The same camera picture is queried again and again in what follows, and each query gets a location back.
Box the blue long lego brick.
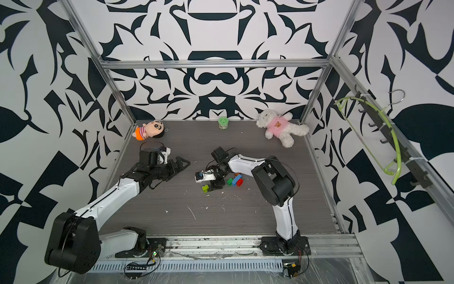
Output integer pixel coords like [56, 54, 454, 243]
[233, 174, 242, 186]

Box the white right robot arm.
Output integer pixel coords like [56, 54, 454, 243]
[196, 147, 300, 243]

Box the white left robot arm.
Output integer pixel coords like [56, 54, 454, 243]
[44, 146, 190, 274]

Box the cartoon boy plush doll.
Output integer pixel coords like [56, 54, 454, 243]
[132, 120, 166, 141]

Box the green lidded plastic jar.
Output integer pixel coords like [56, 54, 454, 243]
[218, 117, 229, 130]

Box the white teddy bear pink shirt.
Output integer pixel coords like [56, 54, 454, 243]
[256, 109, 310, 148]

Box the green clothes hanger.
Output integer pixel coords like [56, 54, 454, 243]
[334, 92, 404, 185]

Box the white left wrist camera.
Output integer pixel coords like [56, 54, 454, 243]
[158, 146, 171, 164]

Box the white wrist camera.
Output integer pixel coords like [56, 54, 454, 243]
[195, 170, 216, 183]
[158, 146, 171, 164]

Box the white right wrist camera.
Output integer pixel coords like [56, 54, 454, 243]
[195, 170, 216, 183]

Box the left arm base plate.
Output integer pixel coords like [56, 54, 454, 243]
[115, 237, 167, 259]

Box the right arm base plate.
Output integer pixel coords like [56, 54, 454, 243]
[259, 235, 312, 256]

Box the aluminium front rail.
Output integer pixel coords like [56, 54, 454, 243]
[95, 234, 364, 263]

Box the black wall hook rack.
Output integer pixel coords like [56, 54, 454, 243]
[354, 86, 433, 189]

